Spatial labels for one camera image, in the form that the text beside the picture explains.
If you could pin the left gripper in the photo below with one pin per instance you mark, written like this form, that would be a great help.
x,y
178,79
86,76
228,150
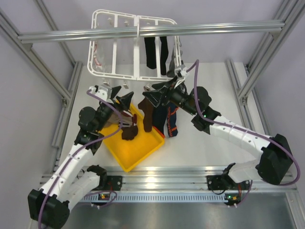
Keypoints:
x,y
125,101

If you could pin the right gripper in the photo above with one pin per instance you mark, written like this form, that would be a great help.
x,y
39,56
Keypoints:
x,y
170,91

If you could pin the brown sock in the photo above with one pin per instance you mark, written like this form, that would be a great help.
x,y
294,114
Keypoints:
x,y
129,125
146,106

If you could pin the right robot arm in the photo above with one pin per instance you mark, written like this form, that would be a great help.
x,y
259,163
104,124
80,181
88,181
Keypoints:
x,y
272,155

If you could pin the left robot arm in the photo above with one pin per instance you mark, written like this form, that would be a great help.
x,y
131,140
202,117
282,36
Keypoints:
x,y
51,205

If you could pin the white clip drying hanger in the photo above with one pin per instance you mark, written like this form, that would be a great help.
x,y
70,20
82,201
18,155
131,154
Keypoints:
x,y
125,59

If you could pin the grey sock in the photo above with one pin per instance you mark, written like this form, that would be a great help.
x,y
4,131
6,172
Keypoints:
x,y
174,63

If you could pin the navy orange underwear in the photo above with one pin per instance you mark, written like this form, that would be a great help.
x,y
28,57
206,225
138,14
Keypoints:
x,y
165,117

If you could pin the black sock right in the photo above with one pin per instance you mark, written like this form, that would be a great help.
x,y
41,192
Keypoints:
x,y
164,54

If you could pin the black sock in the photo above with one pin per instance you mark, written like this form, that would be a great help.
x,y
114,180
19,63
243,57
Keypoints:
x,y
150,52
164,54

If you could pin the black sock left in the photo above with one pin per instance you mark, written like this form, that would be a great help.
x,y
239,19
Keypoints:
x,y
150,52

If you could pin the yellow plastic tray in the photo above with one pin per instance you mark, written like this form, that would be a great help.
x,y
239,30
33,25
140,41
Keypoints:
x,y
130,153

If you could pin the aluminium crossbar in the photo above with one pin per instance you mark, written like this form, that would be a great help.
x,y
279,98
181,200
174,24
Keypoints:
x,y
152,31

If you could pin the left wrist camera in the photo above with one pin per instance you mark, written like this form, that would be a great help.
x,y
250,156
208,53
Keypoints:
x,y
101,91

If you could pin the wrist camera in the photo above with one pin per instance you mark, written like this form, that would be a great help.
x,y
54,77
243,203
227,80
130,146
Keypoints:
x,y
101,91
181,72

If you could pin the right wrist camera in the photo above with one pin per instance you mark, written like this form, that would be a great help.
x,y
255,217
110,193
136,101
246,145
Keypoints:
x,y
181,72

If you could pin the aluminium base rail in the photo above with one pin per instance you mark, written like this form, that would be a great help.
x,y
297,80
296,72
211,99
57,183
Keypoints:
x,y
159,179

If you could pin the slotted cable duct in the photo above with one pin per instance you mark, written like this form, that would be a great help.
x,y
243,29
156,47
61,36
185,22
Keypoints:
x,y
160,198

